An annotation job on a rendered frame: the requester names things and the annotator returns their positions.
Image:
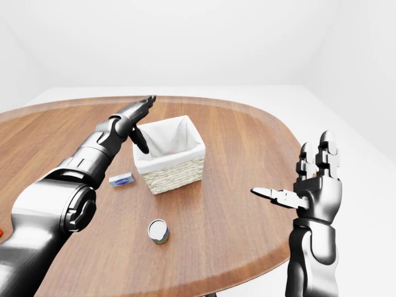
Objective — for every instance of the silver robot left hand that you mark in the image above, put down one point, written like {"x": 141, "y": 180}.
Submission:
{"x": 135, "y": 114}

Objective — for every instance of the silver robot right hand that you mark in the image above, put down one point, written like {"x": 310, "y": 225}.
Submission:
{"x": 320, "y": 188}

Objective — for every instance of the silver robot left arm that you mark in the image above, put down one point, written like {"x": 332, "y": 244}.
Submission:
{"x": 62, "y": 185}

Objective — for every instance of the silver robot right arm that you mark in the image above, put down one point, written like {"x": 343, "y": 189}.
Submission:
{"x": 312, "y": 263}

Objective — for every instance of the white woven basket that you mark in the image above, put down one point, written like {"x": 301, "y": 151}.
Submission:
{"x": 171, "y": 157}

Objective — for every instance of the small blue white box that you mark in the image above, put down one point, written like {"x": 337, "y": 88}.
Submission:
{"x": 122, "y": 180}

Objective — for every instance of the tin can with white lid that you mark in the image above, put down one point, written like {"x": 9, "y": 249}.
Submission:
{"x": 158, "y": 232}

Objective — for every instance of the dark table base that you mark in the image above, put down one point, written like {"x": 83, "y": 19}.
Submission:
{"x": 216, "y": 294}

